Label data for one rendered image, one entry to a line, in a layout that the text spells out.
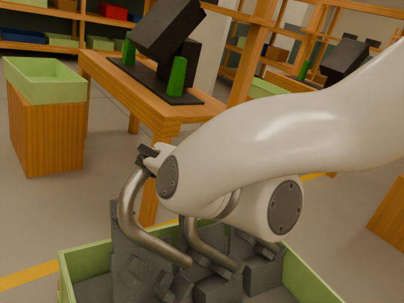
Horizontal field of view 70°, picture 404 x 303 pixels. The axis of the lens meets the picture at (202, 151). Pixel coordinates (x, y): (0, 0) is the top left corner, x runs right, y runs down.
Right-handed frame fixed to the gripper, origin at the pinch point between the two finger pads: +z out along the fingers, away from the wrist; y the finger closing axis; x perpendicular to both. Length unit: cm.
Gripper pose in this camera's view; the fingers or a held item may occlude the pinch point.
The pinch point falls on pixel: (151, 165)
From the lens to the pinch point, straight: 57.5
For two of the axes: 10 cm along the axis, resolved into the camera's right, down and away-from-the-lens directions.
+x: -5.6, 7.7, -3.2
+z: -6.0, -1.1, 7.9
